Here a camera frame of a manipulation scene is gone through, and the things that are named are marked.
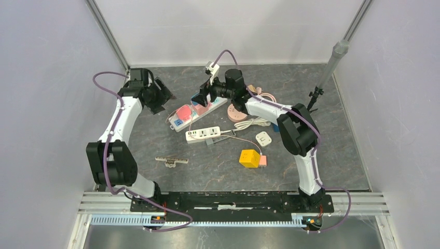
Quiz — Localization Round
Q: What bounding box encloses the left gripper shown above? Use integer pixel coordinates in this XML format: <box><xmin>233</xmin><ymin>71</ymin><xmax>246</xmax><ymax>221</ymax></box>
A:
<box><xmin>145</xmin><ymin>77</ymin><xmax>176</xmax><ymax>115</ymax></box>

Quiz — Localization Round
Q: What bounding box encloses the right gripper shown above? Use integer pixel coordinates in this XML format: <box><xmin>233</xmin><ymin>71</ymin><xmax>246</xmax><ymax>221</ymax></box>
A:
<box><xmin>192</xmin><ymin>73</ymin><xmax>235</xmax><ymax>107</ymax></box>

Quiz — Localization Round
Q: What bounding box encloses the pink square plug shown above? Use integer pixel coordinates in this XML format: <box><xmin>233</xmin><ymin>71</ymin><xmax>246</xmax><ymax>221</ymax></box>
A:
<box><xmin>191</xmin><ymin>103</ymin><xmax>211</xmax><ymax>116</ymax></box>

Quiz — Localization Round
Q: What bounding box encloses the long white power strip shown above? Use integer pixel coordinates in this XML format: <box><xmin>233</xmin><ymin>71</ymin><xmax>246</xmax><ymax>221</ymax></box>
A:
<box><xmin>167</xmin><ymin>95</ymin><xmax>228</xmax><ymax>132</ymax></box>

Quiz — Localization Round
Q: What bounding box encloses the tan wooden cube plug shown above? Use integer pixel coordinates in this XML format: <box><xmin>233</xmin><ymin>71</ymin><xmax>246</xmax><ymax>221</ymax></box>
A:
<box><xmin>247</xmin><ymin>85</ymin><xmax>258</xmax><ymax>94</ymax></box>

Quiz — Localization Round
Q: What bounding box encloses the white square plug adapter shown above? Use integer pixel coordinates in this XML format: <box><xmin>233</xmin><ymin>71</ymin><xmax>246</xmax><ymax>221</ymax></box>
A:
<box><xmin>255</xmin><ymin>131</ymin><xmax>272</xmax><ymax>147</ymax></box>

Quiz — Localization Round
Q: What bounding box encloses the yellow cube socket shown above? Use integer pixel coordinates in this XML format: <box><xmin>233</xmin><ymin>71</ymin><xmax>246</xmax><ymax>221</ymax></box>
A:
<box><xmin>239</xmin><ymin>149</ymin><xmax>261</xmax><ymax>168</ymax></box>

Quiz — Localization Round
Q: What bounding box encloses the small pink charger plug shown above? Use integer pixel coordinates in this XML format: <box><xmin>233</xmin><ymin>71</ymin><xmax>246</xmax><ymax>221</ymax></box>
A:
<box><xmin>258</xmin><ymin>155</ymin><xmax>267</xmax><ymax>167</ymax></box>

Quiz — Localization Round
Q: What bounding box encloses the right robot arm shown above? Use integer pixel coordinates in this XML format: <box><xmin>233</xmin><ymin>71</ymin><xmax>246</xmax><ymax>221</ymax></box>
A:
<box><xmin>191</xmin><ymin>69</ymin><xmax>325</xmax><ymax>212</ymax></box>

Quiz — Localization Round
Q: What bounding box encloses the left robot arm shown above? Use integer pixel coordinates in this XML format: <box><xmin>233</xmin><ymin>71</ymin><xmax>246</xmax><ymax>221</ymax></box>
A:
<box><xmin>86</xmin><ymin>68</ymin><xmax>175</xmax><ymax>212</ymax></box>

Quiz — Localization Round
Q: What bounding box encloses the pink round socket base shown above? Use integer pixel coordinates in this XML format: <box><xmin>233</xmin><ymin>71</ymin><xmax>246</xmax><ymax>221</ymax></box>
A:
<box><xmin>227</xmin><ymin>104</ymin><xmax>248</xmax><ymax>123</ymax></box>

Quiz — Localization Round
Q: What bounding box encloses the small white power strip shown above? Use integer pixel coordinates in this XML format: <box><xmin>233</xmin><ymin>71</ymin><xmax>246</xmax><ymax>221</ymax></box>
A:
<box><xmin>185</xmin><ymin>126</ymin><xmax>221</xmax><ymax>144</ymax></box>

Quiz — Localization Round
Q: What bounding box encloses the thin pink charger cable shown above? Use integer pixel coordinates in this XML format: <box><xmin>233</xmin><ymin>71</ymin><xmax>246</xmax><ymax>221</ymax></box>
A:
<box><xmin>164</xmin><ymin>109</ymin><xmax>264</xmax><ymax>157</ymax></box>

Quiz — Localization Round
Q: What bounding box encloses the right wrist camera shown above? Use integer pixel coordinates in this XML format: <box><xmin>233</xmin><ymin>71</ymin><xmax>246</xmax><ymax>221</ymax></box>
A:
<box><xmin>205</xmin><ymin>61</ymin><xmax>220</xmax><ymax>85</ymax></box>

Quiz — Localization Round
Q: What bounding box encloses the pink coiled cable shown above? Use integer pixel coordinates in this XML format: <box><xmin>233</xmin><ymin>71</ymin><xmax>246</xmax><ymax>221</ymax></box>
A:
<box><xmin>256</xmin><ymin>87</ymin><xmax>277</xmax><ymax>104</ymax></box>

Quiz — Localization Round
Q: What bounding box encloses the white bundled cable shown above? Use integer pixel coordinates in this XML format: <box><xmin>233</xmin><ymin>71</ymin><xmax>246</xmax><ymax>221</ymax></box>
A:
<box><xmin>233</xmin><ymin>118</ymin><xmax>272</xmax><ymax>131</ymax></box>

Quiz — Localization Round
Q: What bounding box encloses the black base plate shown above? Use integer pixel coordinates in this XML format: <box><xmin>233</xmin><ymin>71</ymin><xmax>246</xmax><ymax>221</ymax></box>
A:
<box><xmin>130</xmin><ymin>191</ymin><xmax>335</xmax><ymax>222</ymax></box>

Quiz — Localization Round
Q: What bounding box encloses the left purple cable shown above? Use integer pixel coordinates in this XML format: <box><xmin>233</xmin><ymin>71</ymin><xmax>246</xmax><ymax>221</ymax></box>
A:
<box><xmin>92</xmin><ymin>71</ymin><xmax>193</xmax><ymax>233</ymax></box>

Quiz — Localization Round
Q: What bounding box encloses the purple cable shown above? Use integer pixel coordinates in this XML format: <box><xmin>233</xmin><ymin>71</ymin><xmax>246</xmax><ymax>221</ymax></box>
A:
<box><xmin>92</xmin><ymin>71</ymin><xmax>193</xmax><ymax>233</ymax></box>
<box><xmin>211</xmin><ymin>49</ymin><xmax>352</xmax><ymax>234</ymax></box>

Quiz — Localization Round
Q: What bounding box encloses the white cable duct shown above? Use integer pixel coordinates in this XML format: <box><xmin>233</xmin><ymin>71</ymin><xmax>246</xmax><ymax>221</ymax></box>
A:
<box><xmin>90</xmin><ymin>214</ymin><xmax>319</xmax><ymax>228</ymax></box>

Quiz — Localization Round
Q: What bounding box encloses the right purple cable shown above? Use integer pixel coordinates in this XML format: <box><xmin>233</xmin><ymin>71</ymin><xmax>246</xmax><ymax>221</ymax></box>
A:
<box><xmin>211</xmin><ymin>49</ymin><xmax>352</xmax><ymax>234</ymax></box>

